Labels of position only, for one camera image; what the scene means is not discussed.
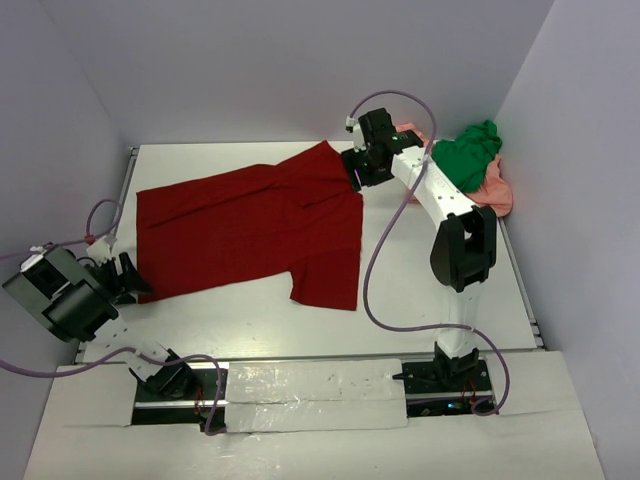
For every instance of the green t-shirt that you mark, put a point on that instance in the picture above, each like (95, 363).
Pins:
(465, 159)

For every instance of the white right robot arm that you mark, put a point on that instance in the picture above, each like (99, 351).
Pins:
(464, 249)

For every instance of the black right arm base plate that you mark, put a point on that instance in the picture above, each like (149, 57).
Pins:
(426, 396)

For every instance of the salmon pink t-shirt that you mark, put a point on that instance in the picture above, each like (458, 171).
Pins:
(494, 191)

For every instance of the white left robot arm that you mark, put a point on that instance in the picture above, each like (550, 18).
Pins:
(73, 301)

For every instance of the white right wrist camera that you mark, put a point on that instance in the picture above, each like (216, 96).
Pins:
(353, 128)

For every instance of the red t-shirt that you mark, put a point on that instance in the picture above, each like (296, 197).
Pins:
(300, 216)

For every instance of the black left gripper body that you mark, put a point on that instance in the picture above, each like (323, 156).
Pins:
(108, 274)

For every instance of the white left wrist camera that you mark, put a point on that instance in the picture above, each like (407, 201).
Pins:
(101, 250)

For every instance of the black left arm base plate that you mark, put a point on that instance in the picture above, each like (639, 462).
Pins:
(188, 401)

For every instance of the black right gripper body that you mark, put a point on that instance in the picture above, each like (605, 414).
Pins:
(364, 163)

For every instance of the white cardboard front cover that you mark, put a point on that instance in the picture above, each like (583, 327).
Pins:
(540, 433)

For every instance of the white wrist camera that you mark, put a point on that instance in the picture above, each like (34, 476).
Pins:
(353, 128)
(101, 250)

